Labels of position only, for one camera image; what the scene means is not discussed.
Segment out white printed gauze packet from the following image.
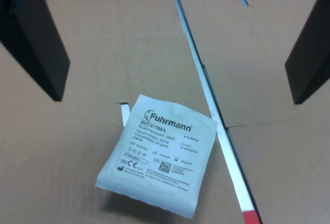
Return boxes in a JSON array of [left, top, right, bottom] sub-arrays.
[[94, 93, 219, 219]]

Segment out brown cardboard sheet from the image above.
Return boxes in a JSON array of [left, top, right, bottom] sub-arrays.
[[0, 0, 244, 224], [170, 0, 330, 224]]

